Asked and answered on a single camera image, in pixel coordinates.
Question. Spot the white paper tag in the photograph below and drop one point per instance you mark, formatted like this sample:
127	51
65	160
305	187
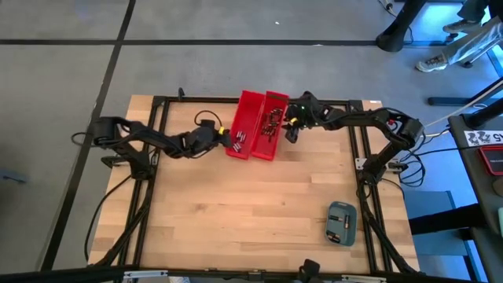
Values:
483	138

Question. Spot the red plastic bin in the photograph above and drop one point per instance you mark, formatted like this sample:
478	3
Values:
271	147
245	118

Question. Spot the black desk leg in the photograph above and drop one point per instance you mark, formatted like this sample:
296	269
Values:
397	31

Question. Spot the single silver battery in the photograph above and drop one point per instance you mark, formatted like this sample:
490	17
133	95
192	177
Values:
273	120

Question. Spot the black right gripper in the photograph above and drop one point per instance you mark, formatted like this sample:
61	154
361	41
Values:
304	112

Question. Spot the red black tablet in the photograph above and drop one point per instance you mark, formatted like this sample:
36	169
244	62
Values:
493	160

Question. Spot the dark grey side table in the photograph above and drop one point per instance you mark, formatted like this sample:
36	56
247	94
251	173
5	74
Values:
471	188

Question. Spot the blue-grey plastic tray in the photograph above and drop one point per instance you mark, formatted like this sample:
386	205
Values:
349	236

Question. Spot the silver rig bracket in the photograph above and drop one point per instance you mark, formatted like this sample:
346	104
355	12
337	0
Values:
145	274
363	279

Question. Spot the person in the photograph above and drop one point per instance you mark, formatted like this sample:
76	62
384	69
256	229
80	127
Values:
460	47

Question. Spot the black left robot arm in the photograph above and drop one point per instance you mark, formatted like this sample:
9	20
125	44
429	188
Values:
137	137

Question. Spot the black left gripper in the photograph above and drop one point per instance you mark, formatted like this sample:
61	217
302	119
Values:
204	137

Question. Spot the grey office chair base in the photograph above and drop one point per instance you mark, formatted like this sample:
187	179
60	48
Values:
477	59

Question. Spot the black table frame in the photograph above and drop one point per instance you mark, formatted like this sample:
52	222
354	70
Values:
255	100

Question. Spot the large black copper battery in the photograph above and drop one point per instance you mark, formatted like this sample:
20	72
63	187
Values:
335	218

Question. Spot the black rig crossbar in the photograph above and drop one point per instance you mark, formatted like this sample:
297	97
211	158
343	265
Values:
59	275

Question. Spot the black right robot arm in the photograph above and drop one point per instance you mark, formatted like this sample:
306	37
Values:
373	122

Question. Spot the batteries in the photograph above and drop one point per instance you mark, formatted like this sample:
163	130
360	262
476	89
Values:
271	129

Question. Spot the black desk foot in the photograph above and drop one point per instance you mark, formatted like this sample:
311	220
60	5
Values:
444	101

